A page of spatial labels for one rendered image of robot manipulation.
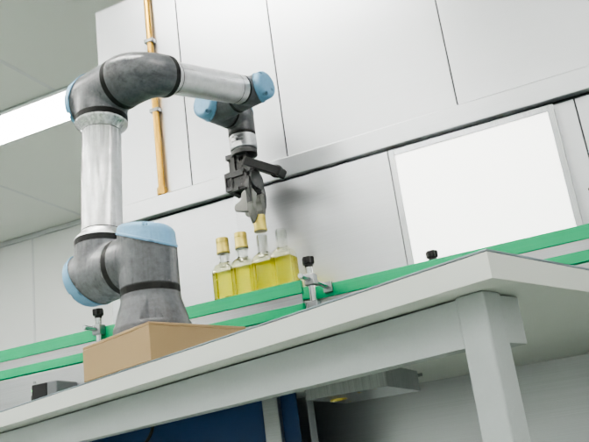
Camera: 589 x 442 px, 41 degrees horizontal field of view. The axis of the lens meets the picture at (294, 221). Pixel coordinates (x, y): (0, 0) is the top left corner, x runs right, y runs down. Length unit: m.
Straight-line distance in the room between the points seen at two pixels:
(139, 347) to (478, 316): 0.65
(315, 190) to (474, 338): 1.26
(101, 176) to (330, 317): 0.79
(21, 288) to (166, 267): 5.39
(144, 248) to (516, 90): 1.05
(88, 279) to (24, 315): 5.19
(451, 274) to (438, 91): 1.27
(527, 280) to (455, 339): 0.11
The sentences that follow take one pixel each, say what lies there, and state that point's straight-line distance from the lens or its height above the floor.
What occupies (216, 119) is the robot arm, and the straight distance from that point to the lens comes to 2.09.
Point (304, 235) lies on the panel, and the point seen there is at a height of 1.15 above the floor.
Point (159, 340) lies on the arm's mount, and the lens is 1.38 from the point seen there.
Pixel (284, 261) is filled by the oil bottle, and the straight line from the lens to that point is 1.97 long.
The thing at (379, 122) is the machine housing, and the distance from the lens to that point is 2.18.
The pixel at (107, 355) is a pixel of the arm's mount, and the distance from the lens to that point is 1.48.
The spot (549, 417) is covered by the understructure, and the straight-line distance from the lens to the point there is 1.94.
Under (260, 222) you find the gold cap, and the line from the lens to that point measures 2.05.
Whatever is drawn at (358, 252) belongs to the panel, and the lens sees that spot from 2.07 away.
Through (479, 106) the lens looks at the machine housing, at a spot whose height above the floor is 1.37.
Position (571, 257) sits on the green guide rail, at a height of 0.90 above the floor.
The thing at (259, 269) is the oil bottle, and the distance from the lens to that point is 2.01.
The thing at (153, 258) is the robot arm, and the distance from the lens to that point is 1.51.
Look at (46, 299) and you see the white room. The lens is 6.67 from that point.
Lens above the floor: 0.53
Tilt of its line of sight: 18 degrees up
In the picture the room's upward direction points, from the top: 8 degrees counter-clockwise
